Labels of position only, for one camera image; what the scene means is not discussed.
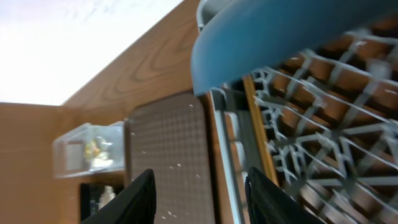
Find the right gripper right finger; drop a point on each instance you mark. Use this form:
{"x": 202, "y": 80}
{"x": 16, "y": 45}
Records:
{"x": 268, "y": 204}

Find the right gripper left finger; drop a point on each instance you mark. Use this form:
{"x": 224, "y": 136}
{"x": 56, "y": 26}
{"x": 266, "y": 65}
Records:
{"x": 136, "y": 204}

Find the white tissue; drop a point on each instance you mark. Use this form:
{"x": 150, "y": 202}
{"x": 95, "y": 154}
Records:
{"x": 102, "y": 160}

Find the green yellow snack wrapper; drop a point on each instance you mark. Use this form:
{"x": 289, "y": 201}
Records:
{"x": 91, "y": 150}

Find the wooden chopstick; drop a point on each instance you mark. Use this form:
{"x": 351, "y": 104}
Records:
{"x": 260, "y": 133}

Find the large dark blue plate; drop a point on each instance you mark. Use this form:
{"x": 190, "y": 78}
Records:
{"x": 237, "y": 37}

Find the grey dishwasher rack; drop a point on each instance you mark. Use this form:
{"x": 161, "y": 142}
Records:
{"x": 330, "y": 116}

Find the clear plastic bin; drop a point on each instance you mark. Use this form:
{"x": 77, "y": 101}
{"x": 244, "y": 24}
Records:
{"x": 68, "y": 150}

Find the dark brown serving tray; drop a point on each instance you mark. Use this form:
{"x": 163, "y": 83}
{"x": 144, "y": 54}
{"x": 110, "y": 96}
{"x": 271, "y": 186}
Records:
{"x": 169, "y": 136}

